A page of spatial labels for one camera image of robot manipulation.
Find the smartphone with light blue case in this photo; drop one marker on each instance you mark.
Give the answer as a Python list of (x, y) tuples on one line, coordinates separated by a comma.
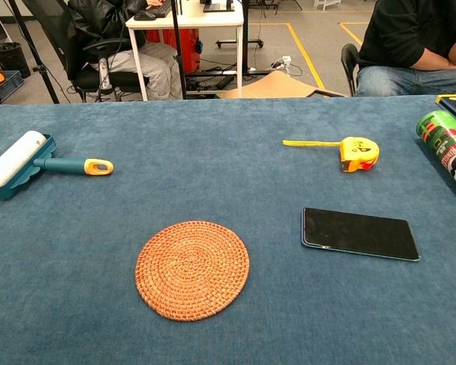
[(359, 233)]

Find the blue velvet table cloth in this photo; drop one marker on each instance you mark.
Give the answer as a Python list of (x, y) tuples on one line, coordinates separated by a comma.
[(228, 182)]

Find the round woven rattan coaster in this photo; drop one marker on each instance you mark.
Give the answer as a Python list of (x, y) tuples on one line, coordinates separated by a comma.
[(192, 270)]

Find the brown cardboard sheet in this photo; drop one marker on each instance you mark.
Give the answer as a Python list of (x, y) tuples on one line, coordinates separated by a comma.
[(273, 85)]

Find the yellow tape measure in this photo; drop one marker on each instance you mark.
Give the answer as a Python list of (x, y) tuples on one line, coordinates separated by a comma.
[(359, 154)]

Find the white power strip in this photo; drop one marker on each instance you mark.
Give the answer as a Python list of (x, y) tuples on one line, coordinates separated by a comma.
[(286, 60)]

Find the black wheeled stand base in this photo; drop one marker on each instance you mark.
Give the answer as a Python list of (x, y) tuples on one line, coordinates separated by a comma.
[(239, 42)]

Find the red case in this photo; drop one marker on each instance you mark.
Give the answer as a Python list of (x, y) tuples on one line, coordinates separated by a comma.
[(186, 45)]

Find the grey power strip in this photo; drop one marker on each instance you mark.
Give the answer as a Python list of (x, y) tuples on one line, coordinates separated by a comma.
[(104, 74)]

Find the office chair base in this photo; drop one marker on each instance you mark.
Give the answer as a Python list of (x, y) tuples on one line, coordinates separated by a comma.
[(99, 80)]

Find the white desk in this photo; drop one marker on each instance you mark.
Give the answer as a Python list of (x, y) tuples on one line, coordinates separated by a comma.
[(197, 19)]

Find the black stool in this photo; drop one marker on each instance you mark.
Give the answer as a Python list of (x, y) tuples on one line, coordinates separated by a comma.
[(349, 57)]

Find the black monitor stand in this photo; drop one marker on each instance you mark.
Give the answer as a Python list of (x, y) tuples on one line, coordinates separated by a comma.
[(218, 7)]

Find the black keyboard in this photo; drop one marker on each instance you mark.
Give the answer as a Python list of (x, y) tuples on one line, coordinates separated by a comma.
[(161, 9)]

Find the black computer mouse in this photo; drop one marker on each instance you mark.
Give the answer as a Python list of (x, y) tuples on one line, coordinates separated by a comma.
[(144, 16)]

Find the person in grey trousers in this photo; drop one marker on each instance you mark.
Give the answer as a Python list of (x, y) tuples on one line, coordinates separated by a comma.
[(99, 19)]

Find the black light stand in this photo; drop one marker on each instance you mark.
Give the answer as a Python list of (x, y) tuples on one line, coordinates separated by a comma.
[(42, 69)]

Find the green Pringles can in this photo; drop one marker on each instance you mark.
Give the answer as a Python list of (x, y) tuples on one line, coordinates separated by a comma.
[(448, 152)]

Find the person in blue jeans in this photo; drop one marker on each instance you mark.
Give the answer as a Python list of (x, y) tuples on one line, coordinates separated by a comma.
[(403, 30)]

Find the blue plastic crate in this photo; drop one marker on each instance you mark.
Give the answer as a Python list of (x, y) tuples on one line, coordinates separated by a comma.
[(9, 83)]

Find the black trash bin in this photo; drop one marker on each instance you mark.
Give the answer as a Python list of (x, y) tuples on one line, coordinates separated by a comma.
[(9, 57)]

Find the black camera tripod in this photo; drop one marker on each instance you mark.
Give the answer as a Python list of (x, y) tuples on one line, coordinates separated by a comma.
[(178, 57)]

